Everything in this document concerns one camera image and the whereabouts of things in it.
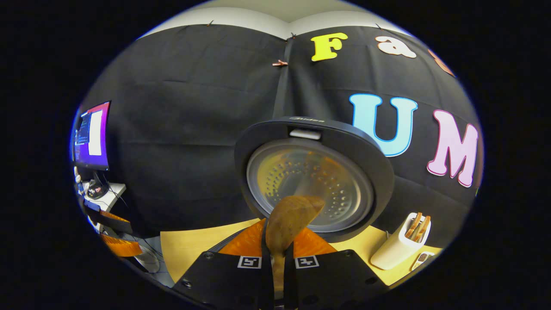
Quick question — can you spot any white divided grain dish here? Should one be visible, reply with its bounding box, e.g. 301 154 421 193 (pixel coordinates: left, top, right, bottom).
411 251 436 271

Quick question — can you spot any toasted bread slice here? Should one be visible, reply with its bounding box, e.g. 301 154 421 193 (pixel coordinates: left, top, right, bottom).
415 215 431 242
407 212 423 239

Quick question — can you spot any computer monitor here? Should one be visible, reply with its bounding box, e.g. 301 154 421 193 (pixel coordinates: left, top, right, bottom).
72 101 111 171

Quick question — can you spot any wooden spoon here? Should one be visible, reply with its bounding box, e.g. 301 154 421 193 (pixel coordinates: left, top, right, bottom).
265 195 326 300

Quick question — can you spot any black backdrop cloth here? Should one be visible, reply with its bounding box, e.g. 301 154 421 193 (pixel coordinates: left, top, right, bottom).
80 24 485 242

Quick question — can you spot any white desk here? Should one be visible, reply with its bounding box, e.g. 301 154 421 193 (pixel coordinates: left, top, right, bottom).
80 181 127 216

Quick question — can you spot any white toaster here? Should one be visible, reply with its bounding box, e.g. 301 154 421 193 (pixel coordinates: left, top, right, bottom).
370 212 431 271

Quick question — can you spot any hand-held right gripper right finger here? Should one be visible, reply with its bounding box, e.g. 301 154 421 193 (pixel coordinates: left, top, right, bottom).
284 227 390 310

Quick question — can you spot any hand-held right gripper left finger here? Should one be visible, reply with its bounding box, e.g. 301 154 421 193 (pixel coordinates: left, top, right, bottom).
171 218 275 310

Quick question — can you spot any black rice cooker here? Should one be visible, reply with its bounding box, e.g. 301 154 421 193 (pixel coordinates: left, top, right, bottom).
207 116 395 255

